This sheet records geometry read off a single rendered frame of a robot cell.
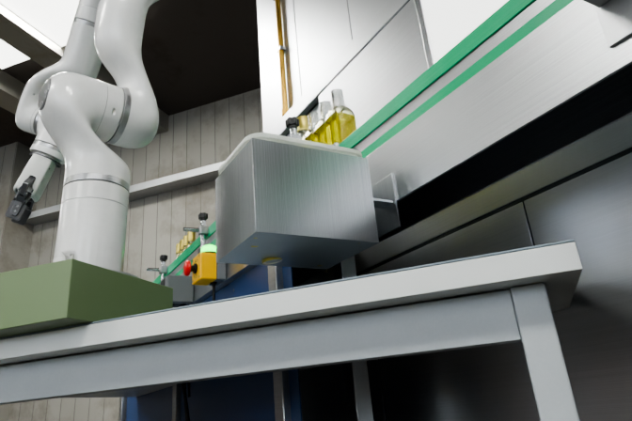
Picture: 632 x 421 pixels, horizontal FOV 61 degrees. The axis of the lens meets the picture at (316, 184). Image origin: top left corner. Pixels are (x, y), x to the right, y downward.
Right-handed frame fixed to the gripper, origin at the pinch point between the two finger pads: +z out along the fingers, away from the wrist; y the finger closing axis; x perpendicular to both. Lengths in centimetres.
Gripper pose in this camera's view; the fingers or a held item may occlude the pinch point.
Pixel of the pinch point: (16, 217)
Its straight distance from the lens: 144.4
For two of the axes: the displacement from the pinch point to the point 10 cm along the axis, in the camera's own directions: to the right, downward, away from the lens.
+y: 3.7, -1.9, -9.1
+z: -2.9, 9.0, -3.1
